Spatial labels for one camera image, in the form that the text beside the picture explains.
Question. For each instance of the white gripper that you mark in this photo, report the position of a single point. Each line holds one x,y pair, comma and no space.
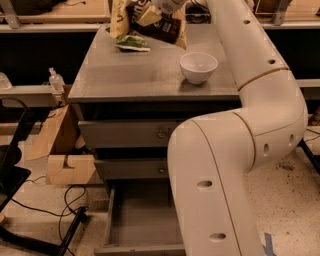
170,4

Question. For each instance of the brown sea salt chip bag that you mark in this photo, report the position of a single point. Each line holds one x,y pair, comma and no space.
170,29

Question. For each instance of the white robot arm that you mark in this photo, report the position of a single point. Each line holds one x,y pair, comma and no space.
209,155

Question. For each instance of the green chip bag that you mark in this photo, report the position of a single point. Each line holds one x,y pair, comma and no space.
126,41

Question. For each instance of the grey wooden drawer cabinet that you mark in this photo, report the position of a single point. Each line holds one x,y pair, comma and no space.
116,85

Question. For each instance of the grey top drawer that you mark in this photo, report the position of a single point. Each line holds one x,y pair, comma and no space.
132,133

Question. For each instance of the grey middle drawer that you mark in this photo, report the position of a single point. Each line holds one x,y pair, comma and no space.
133,168

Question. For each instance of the grey open bottom drawer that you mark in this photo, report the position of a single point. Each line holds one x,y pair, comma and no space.
141,220

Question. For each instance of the white ceramic bowl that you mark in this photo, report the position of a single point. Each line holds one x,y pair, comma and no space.
197,67

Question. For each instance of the clear sanitizer pump bottle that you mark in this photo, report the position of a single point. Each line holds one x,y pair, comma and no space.
56,80

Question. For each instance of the open cardboard box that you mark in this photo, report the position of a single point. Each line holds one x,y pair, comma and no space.
66,163

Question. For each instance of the black metal stand left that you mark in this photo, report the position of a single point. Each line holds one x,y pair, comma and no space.
12,178

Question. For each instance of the black stand leg right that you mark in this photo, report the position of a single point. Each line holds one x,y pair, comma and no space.
314,159

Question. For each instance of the blue floor tape mark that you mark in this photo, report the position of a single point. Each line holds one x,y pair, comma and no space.
268,246

